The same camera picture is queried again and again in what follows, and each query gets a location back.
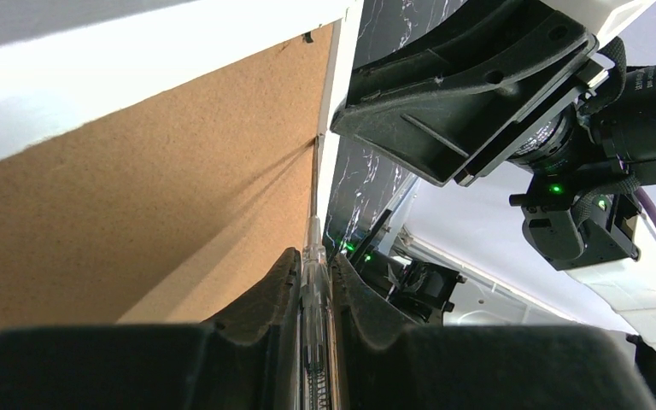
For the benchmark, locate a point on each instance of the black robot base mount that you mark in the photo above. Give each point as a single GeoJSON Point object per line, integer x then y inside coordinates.
{"type": "Point", "coordinates": [420, 289]}

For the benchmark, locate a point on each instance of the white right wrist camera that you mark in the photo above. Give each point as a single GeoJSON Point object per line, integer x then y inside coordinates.
{"type": "Point", "coordinates": [605, 19]}

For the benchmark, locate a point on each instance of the clear tester screwdriver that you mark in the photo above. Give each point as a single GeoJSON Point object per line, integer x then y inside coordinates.
{"type": "Point", "coordinates": [317, 370]}

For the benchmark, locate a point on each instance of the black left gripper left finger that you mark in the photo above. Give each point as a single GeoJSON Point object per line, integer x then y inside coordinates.
{"type": "Point", "coordinates": [240, 358]}

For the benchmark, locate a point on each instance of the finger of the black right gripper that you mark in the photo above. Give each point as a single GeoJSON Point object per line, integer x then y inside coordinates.
{"type": "Point", "coordinates": [482, 46]}

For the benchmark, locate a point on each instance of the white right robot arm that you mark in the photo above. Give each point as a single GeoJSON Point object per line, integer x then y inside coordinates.
{"type": "Point", "coordinates": [628, 285]}

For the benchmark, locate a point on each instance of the white picture frame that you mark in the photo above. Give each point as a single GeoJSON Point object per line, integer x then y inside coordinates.
{"type": "Point", "coordinates": [152, 168]}

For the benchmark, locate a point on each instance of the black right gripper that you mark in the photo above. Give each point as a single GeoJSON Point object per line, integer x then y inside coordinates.
{"type": "Point", "coordinates": [590, 149]}

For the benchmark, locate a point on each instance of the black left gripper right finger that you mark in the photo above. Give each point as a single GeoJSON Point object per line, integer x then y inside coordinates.
{"type": "Point", "coordinates": [390, 362]}

